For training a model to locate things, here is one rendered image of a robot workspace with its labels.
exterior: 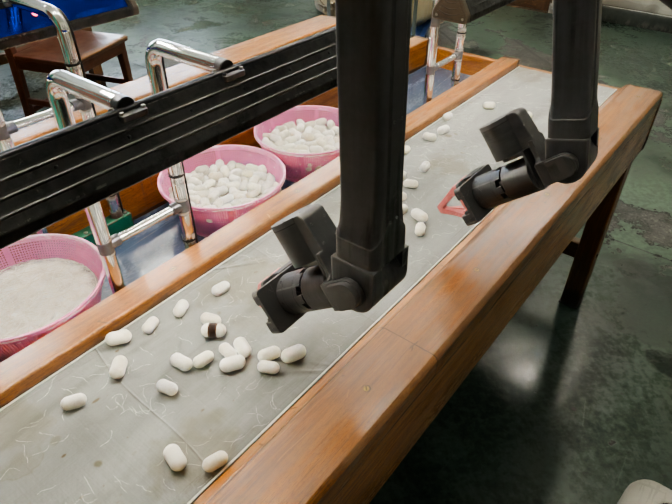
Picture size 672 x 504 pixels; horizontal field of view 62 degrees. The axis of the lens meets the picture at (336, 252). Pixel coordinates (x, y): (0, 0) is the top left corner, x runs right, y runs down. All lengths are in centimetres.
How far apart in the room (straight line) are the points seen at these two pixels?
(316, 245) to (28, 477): 44
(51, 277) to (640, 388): 163
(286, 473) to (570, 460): 114
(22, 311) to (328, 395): 53
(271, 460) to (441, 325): 32
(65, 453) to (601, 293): 186
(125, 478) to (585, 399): 141
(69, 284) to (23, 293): 7
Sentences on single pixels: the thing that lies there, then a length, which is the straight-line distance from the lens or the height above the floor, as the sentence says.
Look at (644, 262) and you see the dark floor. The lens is 247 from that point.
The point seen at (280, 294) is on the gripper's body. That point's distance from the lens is 73.
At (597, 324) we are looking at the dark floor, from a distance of 211.
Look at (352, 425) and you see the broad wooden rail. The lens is 73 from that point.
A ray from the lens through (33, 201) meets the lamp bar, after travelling 62.
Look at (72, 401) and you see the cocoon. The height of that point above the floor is 76.
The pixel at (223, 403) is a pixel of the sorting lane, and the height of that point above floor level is 74.
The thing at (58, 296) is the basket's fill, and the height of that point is 74.
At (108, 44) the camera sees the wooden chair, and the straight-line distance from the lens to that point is 318.
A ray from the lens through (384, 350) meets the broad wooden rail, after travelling 81.
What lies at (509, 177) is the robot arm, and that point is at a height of 93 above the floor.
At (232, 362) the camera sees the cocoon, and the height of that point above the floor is 76.
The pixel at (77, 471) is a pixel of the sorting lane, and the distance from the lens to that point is 79.
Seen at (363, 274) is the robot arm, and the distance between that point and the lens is 59.
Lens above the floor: 137
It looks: 38 degrees down
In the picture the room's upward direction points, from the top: straight up
